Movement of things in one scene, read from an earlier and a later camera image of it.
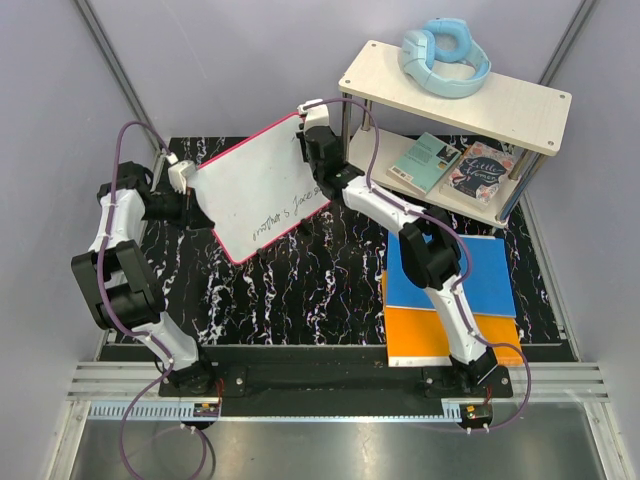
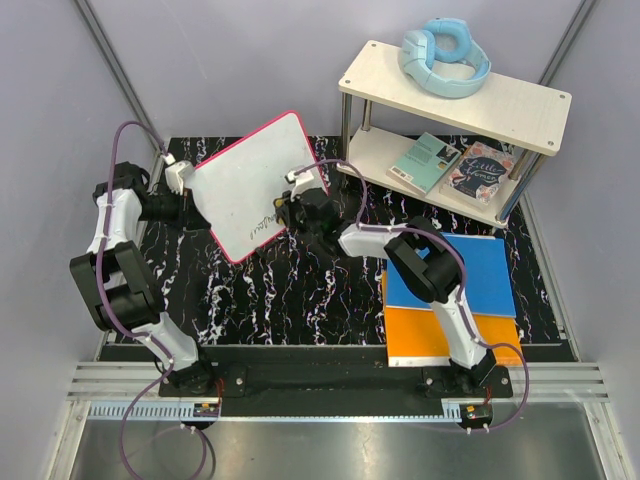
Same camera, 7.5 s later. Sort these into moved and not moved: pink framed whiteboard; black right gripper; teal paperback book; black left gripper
Moved: black right gripper
Not moved: teal paperback book; black left gripper; pink framed whiteboard
